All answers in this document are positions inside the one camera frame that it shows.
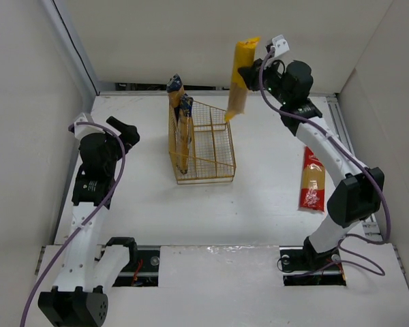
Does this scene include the yellow spaghetti bag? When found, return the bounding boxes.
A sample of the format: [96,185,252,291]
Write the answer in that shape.
[225,37,261,122]

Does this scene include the blue label spaghetti bag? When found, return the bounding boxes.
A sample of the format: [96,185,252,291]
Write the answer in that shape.
[176,94,194,174]

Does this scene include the black label spaghetti bag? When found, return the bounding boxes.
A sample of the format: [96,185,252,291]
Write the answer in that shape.
[166,74,185,132]

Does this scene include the red spaghetti bag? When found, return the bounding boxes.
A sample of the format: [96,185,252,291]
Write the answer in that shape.
[299,146,326,212]

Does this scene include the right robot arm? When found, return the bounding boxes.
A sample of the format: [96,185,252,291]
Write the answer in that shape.
[235,59,387,270]

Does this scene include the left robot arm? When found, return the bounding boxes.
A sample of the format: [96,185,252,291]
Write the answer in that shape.
[37,114,140,326]

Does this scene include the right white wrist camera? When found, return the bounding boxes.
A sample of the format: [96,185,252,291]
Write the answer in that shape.
[266,35,290,57]

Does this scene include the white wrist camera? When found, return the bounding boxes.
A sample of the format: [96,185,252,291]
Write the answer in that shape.
[266,35,290,57]
[68,112,98,141]

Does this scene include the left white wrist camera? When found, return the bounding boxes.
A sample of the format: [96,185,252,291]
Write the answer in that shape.
[68,112,98,141]

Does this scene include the gold wire basket shelf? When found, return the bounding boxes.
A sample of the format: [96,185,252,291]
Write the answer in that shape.
[168,101,237,185]

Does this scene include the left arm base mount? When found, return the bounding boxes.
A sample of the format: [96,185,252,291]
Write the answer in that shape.
[113,247,160,287]

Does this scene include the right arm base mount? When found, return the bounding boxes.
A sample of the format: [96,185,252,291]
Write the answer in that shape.
[277,246,346,286]

